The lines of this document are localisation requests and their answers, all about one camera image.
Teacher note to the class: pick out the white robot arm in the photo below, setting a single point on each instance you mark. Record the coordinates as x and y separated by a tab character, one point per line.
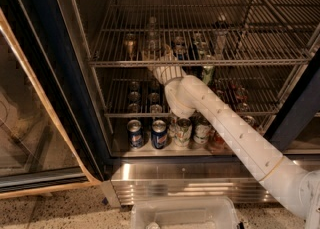
293	187

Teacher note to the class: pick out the left blue Pepsi can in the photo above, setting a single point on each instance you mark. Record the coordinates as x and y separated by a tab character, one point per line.
135	134

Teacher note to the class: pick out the left green white can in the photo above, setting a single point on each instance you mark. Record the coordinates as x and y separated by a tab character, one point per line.
183	130

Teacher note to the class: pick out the stainless fridge base panel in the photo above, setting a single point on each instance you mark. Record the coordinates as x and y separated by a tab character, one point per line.
129	180

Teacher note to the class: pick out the top wire shelf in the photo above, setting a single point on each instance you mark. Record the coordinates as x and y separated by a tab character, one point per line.
261	32

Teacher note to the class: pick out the orange soda can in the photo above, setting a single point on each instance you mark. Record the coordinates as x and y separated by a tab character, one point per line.
217	142
250	120

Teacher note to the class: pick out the wire shelf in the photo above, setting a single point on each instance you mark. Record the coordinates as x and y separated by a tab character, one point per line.
261	32
248	90

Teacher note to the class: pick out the clear plastic bin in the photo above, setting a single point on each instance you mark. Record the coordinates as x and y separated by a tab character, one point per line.
215	212

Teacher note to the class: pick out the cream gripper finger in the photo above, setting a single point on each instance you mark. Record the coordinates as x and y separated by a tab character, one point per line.
167	54
148	60

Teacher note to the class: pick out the brown bottle middle shelf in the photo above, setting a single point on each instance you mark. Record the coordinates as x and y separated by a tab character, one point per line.
130	44

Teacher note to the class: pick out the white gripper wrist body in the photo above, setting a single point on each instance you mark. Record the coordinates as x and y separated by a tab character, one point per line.
165	62

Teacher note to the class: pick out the right orange soda can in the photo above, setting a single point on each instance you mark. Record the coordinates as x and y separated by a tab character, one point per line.
250	120

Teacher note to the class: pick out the right blue Pepsi can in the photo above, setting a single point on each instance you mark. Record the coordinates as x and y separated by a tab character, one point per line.
159	134

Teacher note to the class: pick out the left orange soda can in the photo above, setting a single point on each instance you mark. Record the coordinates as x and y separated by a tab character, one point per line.
217	142

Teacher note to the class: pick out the blue pepsi can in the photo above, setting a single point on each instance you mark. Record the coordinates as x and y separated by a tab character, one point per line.
159	134
135	134

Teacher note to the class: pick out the blue can middle shelf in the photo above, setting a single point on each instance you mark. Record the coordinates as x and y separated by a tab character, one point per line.
179	48

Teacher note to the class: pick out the dark fridge centre mullion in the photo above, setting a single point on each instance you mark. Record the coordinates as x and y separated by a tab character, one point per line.
299	108

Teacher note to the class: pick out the dark cola bottle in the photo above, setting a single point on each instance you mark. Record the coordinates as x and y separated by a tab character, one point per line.
221	28

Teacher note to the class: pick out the clear water bottle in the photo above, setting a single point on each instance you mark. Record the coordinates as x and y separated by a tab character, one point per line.
154	48

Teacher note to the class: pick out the open glass fridge door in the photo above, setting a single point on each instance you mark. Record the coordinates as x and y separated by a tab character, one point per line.
50	130

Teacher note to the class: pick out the green can middle shelf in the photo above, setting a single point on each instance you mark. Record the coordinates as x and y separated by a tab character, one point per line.
201	51

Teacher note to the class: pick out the middle wire shelf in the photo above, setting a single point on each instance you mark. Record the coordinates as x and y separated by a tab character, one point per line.
248	90

